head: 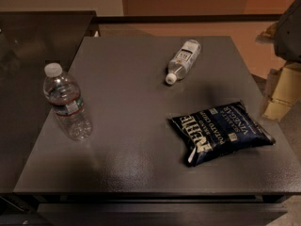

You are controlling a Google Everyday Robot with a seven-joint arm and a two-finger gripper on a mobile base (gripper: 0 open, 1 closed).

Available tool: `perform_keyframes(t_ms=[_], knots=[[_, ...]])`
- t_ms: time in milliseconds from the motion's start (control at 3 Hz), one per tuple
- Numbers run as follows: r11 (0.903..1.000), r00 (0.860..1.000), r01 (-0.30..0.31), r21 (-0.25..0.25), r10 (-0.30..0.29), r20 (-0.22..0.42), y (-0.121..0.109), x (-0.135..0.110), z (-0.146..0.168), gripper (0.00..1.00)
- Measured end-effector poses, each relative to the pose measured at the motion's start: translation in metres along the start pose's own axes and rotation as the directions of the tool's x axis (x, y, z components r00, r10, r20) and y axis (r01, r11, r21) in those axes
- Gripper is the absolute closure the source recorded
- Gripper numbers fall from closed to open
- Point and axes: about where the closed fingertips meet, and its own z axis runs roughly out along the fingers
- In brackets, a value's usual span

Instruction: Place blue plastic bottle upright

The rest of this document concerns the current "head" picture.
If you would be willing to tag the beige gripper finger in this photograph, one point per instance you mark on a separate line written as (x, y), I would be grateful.
(282, 91)

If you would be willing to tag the small blue-label plastic bottle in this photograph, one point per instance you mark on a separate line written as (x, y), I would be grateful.
(179, 66)

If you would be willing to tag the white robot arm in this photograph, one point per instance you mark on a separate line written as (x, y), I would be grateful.
(285, 34)

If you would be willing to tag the clear water bottle red label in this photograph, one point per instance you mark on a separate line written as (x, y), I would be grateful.
(64, 95)

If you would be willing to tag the dark blue potato chip bag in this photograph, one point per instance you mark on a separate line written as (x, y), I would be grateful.
(219, 131)

